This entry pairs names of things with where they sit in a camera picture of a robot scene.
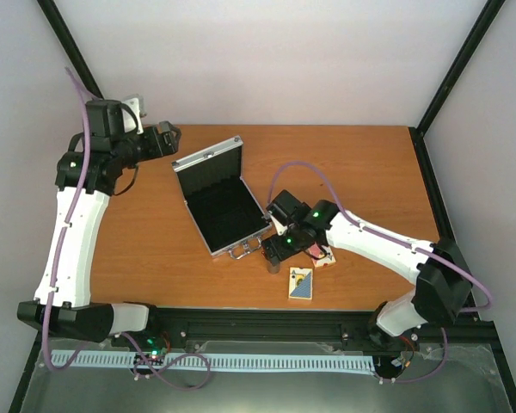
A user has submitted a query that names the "blue playing card deck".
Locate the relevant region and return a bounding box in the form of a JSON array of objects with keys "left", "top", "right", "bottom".
[{"left": 288, "top": 267, "right": 313, "bottom": 300}]

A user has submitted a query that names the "red playing card deck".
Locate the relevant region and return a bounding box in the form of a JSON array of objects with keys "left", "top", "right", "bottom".
[{"left": 305, "top": 243, "right": 336, "bottom": 268}]

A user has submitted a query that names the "aluminium poker case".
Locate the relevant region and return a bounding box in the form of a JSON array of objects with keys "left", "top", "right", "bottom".
[{"left": 172, "top": 135, "right": 271, "bottom": 260}]

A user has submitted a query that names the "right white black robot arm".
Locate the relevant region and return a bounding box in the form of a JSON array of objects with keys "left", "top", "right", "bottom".
[{"left": 262, "top": 190, "right": 472, "bottom": 348}]

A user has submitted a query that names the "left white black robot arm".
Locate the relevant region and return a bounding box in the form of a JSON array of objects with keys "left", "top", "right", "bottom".
[{"left": 17, "top": 95, "right": 181, "bottom": 347}]

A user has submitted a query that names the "right base wiring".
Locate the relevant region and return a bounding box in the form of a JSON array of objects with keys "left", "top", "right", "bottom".
[{"left": 376, "top": 333, "right": 421, "bottom": 382}]

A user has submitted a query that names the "left base circuit board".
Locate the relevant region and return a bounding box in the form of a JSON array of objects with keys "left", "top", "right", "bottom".
[{"left": 132, "top": 332, "right": 171, "bottom": 376}]

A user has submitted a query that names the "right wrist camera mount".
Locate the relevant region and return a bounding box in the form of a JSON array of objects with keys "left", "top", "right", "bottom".
[{"left": 267, "top": 202, "right": 298, "bottom": 236}]

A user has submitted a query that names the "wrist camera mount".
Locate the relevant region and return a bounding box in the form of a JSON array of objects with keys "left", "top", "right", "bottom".
[
  {"left": 121, "top": 94, "right": 146, "bottom": 134},
  {"left": 267, "top": 202, "right": 298, "bottom": 236}
]

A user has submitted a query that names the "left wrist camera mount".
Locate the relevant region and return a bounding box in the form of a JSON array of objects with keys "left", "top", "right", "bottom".
[{"left": 121, "top": 94, "right": 146, "bottom": 134}]

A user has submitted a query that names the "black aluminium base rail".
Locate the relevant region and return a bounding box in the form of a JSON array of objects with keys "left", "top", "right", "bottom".
[{"left": 89, "top": 305, "right": 498, "bottom": 356}]

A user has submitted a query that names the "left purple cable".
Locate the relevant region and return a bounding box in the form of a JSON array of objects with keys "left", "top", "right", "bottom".
[{"left": 42, "top": 66, "right": 102, "bottom": 371}]

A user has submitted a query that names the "white slotted cable duct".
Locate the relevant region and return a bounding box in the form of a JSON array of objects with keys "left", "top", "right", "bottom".
[{"left": 71, "top": 350, "right": 375, "bottom": 375}]

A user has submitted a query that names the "left black frame post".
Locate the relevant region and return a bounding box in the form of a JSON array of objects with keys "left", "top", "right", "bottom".
[{"left": 37, "top": 0, "right": 103, "bottom": 98}]

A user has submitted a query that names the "black frame post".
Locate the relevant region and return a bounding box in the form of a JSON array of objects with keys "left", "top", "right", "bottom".
[
  {"left": 37, "top": 0, "right": 103, "bottom": 98},
  {"left": 415, "top": 0, "right": 507, "bottom": 134}
]

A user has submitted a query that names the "right black frame post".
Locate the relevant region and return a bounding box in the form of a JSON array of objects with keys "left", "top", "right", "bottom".
[{"left": 415, "top": 0, "right": 507, "bottom": 134}]

